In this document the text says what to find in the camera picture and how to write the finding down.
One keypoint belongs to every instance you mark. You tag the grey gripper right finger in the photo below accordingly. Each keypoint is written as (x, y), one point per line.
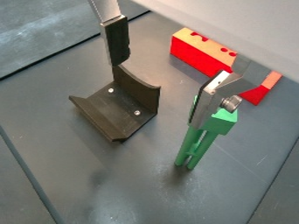
(220, 92)

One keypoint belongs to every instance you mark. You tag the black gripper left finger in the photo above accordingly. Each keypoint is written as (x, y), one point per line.
(114, 29)

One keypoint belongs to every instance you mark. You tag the green three prong peg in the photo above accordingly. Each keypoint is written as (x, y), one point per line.
(200, 139)

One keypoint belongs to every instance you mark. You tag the red shape sorting board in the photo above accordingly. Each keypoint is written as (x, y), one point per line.
(210, 57)

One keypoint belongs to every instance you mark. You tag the black curved plastic holder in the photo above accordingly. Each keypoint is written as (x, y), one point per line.
(122, 106)

